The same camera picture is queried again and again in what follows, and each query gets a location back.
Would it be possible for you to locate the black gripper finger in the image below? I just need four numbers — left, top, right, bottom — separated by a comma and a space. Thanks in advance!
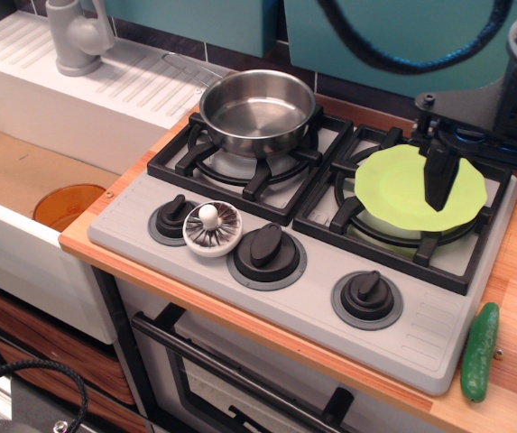
423, 139, 460, 211

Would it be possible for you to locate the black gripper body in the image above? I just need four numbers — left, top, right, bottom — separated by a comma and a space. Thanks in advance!
415, 67, 517, 170

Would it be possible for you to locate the green toy pickle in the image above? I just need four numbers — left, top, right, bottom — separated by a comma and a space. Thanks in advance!
460, 302, 500, 403

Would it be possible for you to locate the white toy mushroom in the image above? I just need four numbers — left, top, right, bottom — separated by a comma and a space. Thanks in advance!
182, 201, 243, 258

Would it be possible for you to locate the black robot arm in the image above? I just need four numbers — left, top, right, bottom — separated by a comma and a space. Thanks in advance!
413, 21, 517, 211

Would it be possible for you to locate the light green plate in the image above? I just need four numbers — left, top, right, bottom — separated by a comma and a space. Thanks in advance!
354, 144, 487, 232

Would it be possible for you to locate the black right stove knob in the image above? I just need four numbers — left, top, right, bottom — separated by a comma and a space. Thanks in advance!
331, 271, 403, 331

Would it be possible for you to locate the black stove knob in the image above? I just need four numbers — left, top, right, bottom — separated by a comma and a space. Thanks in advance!
331, 271, 403, 331
147, 194, 198, 247
227, 223, 308, 291

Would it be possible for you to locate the grey toy stove top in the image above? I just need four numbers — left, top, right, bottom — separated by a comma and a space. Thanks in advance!
87, 115, 517, 398

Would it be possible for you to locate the stainless steel pan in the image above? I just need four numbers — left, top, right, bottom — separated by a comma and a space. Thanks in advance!
162, 52, 316, 160

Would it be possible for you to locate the black middle stove knob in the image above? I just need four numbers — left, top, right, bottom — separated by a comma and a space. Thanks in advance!
227, 223, 308, 291

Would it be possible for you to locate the black left stove knob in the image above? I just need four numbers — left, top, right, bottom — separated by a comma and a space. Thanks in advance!
147, 194, 198, 247

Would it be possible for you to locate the black right burner grate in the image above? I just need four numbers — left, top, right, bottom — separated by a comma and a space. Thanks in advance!
292, 125, 517, 296

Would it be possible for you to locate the black burner grate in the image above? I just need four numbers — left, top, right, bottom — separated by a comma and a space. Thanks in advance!
147, 106, 355, 226
292, 125, 517, 296

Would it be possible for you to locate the black left burner grate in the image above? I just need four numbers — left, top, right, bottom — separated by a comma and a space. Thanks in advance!
147, 106, 355, 226

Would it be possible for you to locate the silver screw on counter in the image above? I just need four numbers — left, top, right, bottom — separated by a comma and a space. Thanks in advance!
494, 348, 504, 361

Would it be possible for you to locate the grey toy faucet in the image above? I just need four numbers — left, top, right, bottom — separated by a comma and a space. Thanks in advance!
45, 0, 115, 77

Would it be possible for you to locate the orange translucent bowl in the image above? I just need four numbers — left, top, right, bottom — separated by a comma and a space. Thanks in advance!
32, 183, 106, 232

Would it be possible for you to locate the white toy sink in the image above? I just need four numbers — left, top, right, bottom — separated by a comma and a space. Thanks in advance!
0, 12, 221, 344

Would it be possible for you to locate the wood pattern drawer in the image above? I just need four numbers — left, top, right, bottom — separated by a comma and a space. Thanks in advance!
0, 274, 151, 433

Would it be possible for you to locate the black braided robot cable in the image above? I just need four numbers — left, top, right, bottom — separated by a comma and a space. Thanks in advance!
325, 0, 514, 76

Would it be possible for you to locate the oven door with black handle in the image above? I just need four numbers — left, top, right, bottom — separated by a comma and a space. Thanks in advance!
131, 304, 383, 432

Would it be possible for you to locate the black cable bottom left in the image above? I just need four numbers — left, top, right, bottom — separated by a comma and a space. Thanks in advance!
0, 358, 89, 433

